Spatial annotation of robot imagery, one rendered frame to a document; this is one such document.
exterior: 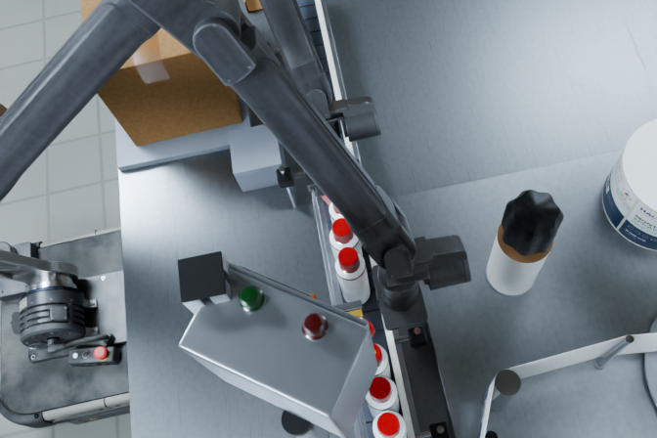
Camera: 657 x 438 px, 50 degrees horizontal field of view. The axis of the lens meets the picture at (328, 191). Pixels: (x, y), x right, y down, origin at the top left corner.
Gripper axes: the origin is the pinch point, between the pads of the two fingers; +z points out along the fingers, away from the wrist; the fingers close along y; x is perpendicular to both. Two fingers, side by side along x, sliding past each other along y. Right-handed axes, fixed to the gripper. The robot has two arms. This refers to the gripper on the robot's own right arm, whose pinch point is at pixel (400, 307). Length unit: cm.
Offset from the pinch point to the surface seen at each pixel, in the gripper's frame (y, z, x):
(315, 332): -13, -48, 10
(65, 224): 80, 102, 102
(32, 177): 101, 102, 113
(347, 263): 7.1, -7.0, 6.8
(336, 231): 12.9, -6.9, 7.4
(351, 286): 5.7, 1.4, 7.2
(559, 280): 2.3, 13.7, -30.0
